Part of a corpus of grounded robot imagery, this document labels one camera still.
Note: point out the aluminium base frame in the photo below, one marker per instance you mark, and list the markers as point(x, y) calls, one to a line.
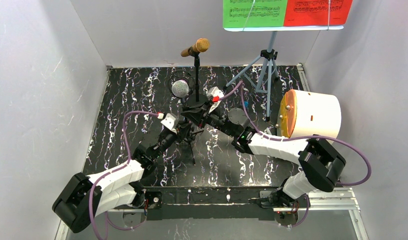
point(231, 213)

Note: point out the gold microphone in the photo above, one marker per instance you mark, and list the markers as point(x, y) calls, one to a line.
point(200, 46)

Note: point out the black tripod mic stand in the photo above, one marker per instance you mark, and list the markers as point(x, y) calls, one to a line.
point(183, 74)

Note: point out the grey tripod music stand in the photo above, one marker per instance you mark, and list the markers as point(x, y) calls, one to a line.
point(268, 70)

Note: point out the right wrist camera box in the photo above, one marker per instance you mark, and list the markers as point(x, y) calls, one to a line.
point(214, 94)

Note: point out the white drum orange head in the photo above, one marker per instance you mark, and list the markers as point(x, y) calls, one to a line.
point(304, 113)

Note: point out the purple glitter microphone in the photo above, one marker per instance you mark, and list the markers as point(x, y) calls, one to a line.
point(180, 88)

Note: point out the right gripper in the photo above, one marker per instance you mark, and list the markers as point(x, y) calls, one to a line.
point(200, 116)

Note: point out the white marker orange cap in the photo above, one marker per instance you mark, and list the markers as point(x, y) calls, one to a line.
point(268, 131)

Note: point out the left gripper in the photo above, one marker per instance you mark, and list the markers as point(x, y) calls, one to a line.
point(179, 129)

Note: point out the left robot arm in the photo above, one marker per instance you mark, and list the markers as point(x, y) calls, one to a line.
point(87, 196)

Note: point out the green sheet music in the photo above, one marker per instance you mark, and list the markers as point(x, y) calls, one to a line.
point(253, 13)

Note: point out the red sheet music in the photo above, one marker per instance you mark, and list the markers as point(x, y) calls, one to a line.
point(316, 12)

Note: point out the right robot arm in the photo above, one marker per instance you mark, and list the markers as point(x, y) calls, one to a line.
point(321, 163)

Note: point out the black round-base mic stand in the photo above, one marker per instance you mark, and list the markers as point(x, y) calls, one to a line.
point(198, 98)

